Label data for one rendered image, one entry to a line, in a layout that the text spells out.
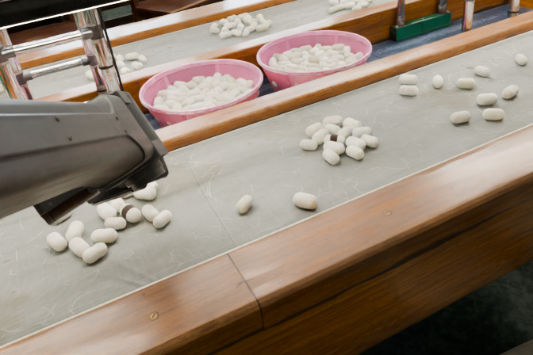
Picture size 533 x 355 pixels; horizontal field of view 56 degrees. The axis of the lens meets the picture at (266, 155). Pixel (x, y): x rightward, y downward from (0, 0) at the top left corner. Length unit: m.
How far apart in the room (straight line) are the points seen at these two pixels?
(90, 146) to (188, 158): 0.57
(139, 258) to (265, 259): 0.18
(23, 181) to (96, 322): 0.39
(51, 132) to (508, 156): 0.66
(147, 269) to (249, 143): 0.32
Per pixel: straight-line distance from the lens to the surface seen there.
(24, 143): 0.24
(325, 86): 1.01
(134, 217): 0.74
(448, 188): 0.72
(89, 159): 0.30
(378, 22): 1.46
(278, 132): 0.91
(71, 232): 0.75
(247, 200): 0.72
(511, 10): 1.40
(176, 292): 0.60
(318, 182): 0.77
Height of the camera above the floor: 1.19
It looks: 32 degrees down
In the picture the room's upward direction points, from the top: 8 degrees counter-clockwise
